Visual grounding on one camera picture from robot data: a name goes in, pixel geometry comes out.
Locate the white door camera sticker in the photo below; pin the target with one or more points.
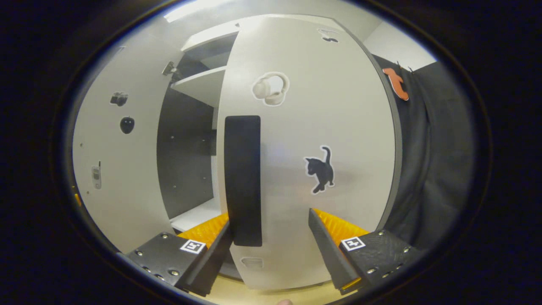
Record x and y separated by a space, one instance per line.
135 178

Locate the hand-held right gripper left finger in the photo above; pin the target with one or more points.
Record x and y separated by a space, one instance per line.
211 258

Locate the white cabinet shelf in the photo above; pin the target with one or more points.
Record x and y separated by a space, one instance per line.
203 84

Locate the white grey cabinet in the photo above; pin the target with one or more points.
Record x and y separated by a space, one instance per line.
186 161

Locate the black backdrop cloth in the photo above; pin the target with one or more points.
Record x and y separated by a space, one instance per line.
436 148

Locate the metal door hinge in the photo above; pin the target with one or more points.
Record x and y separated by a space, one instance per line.
170 69

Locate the white door black cat sticker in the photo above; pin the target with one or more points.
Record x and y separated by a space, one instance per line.
347 127

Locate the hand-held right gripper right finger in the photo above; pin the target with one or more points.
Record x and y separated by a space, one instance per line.
326 250

